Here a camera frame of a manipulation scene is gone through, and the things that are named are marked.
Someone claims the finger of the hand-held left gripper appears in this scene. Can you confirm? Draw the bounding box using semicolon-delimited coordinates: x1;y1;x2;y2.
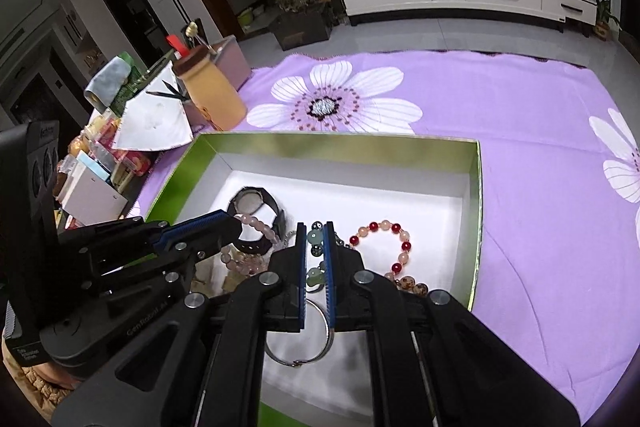
72;251;201;300
59;209;246;269

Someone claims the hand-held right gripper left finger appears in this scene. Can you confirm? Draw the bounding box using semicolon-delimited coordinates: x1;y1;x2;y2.
52;222;308;427

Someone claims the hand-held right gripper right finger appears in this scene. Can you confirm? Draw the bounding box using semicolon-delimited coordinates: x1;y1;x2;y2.
322;221;581;427

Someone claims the green jade bead string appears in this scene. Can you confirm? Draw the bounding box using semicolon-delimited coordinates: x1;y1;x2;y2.
306;221;328;295

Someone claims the red and pink bead bracelet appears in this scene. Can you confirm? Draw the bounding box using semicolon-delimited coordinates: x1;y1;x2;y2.
348;219;416;280

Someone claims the black wristwatch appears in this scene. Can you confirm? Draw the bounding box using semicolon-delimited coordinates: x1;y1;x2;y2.
227;187;287;254

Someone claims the brown bead bracelet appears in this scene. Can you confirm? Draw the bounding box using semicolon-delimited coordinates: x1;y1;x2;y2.
382;272;431;298

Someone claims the silver bangle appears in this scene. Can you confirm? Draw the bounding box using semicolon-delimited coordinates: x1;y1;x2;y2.
264;297;335;367

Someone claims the green cardboard box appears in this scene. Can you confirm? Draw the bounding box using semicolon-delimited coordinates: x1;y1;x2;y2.
141;132;485;427

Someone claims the white cardboard box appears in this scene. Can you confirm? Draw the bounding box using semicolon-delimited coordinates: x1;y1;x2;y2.
60;167;132;228

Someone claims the orange snack bag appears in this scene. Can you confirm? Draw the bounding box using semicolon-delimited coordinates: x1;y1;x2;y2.
112;149;153;178

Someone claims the white fan-shaped cloth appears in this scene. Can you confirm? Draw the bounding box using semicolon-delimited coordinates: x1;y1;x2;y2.
111;68;195;152

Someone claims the yellow bear bottle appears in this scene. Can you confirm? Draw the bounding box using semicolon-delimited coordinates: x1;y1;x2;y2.
172;44;248;131

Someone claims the green package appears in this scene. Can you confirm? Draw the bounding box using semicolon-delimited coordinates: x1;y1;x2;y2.
110;57;147;118

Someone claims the pink grey storage box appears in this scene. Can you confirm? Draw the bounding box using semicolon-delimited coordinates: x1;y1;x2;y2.
212;36;253;90

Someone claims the purple floral tablecloth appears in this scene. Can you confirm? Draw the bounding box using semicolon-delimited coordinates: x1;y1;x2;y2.
127;51;640;413

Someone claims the large bushy potted plant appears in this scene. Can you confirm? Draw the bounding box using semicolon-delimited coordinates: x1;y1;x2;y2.
272;0;336;52

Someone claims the small floor potted plant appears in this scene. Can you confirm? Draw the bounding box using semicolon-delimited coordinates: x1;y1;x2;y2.
594;0;623;42

